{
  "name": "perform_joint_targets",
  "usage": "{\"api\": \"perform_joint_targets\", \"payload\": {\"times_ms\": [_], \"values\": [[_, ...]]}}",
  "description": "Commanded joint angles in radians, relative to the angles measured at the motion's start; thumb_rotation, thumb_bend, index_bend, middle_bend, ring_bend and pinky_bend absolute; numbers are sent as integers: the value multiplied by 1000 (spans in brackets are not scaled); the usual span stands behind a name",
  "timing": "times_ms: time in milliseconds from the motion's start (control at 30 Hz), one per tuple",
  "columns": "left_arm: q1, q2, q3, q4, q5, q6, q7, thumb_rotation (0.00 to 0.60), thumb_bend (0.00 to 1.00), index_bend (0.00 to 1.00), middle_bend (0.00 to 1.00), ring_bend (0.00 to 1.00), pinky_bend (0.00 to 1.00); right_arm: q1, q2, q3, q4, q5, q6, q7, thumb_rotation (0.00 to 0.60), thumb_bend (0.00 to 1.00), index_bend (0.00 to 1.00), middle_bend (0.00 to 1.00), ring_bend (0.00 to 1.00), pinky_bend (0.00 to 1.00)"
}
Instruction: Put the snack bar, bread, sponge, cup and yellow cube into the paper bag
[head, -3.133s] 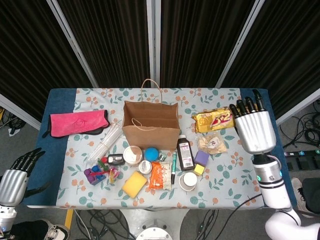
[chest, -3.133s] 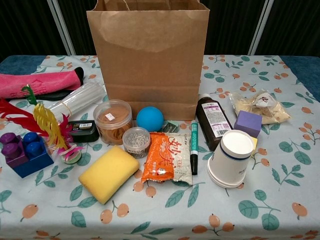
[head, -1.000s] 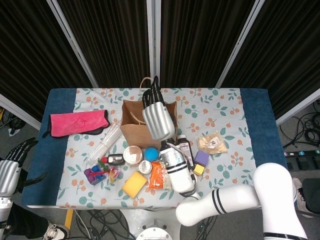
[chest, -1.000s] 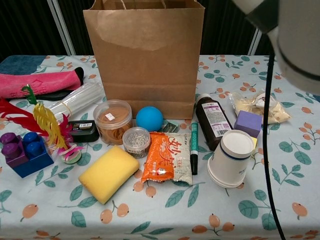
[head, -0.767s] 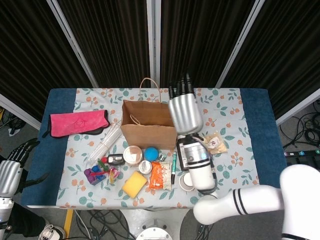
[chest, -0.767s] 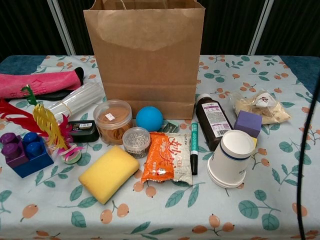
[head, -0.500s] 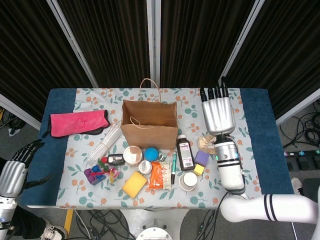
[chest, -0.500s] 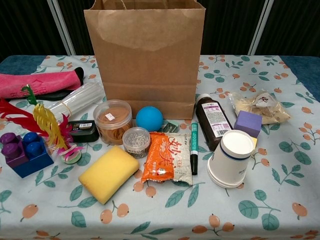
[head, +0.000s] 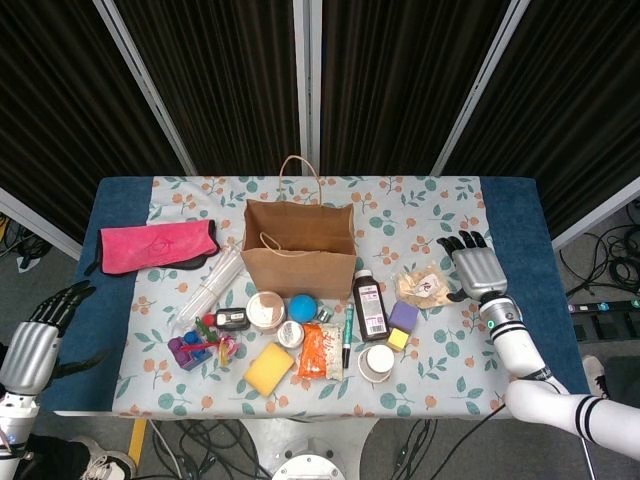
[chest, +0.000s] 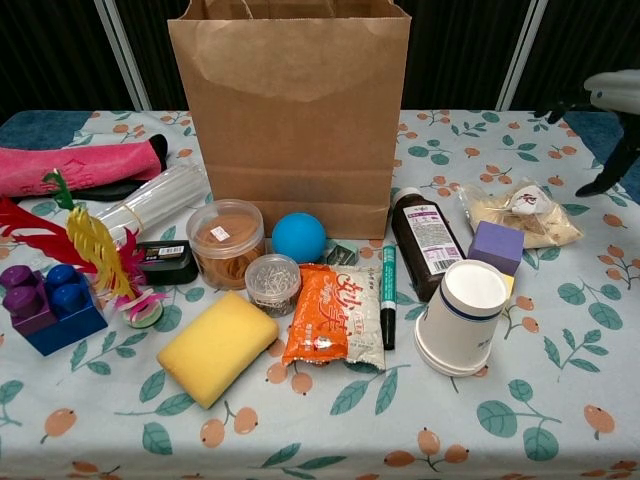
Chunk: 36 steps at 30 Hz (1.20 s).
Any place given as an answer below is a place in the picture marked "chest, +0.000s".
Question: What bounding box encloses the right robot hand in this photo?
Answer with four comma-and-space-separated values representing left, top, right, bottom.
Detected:
533, 69, 640, 199

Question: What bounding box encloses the clear bag of crackers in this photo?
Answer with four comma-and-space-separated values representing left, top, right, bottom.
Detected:
458, 178, 585, 250

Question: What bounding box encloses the purple foam cube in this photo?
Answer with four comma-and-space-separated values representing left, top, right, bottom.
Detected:
467, 219, 525, 276

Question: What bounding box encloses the white paper cup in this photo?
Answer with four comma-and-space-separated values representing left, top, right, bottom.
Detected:
413, 259, 510, 378

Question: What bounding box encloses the brown paper bag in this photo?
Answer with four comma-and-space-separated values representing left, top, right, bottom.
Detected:
167, 0, 412, 241

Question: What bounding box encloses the black partition screen panel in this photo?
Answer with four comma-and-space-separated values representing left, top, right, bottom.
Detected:
392, 0, 536, 112
507, 0, 640, 114
107, 0, 194, 112
0, 0, 139, 115

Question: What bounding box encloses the brown medicine bottle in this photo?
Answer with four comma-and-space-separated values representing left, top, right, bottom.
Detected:
389, 187, 467, 304

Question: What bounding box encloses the green marker pen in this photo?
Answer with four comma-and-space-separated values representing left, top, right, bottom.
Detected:
379, 243, 398, 351

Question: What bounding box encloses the blue ball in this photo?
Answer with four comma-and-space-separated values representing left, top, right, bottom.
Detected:
271, 213, 327, 265

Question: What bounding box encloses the orange pickle packet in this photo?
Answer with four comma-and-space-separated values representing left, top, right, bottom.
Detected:
281, 263, 387, 374

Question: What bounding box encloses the floral print tablecloth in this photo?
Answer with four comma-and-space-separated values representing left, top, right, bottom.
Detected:
0, 108, 640, 480

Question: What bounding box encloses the small jar of paper clips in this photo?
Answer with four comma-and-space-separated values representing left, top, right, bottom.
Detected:
243, 253, 302, 319

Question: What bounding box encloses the clear jar of rubber bands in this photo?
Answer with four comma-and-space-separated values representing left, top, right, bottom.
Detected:
185, 198, 267, 291

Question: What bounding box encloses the bundle of clear straws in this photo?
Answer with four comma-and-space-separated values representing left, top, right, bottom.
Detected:
92, 162, 209, 236

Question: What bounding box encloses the yellow sponge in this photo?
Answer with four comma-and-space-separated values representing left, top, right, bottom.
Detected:
156, 291, 280, 410

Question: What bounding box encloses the small black box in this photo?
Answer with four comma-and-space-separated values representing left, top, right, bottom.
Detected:
135, 239, 200, 287

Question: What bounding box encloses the pink folded towel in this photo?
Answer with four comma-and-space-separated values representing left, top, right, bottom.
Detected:
0, 140, 161, 197

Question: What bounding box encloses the colourful feather shuttlecock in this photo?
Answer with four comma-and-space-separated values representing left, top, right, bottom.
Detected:
0, 168, 169, 330

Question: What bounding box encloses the blue toy building block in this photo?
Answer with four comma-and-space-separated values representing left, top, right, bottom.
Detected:
22, 263, 110, 357

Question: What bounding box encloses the purple toy building block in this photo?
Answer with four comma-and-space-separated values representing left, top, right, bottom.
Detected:
0, 264, 56, 341

